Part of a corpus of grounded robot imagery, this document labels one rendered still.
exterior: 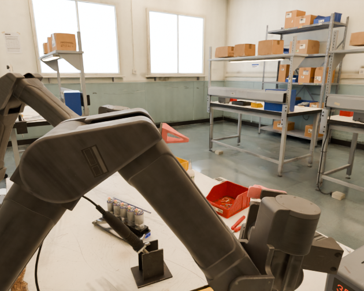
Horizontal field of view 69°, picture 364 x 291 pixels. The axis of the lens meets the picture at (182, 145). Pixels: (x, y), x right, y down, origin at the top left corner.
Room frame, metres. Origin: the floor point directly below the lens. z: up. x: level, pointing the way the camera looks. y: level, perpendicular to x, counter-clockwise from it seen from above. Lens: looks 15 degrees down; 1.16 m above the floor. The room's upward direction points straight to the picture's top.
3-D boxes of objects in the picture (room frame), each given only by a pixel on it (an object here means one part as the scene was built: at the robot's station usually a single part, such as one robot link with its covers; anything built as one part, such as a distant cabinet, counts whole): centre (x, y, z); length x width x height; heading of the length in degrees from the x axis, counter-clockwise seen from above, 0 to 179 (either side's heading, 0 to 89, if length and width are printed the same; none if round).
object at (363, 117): (2.36, -1.63, 0.80); 0.15 x 0.12 x 0.10; 124
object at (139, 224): (0.62, 0.11, 0.79); 0.02 x 0.02 x 0.05
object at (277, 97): (3.42, -0.75, 0.90); 1.30 x 0.06 x 0.12; 33
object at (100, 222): (0.64, 0.17, 0.76); 0.16 x 0.07 x 0.01; 53
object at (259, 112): (3.61, -1.05, 0.76); 1.40 x 0.71 x 1.53; 33
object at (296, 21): (4.79, -2.03, 1.09); 1.20 x 0.45 x 2.17; 33
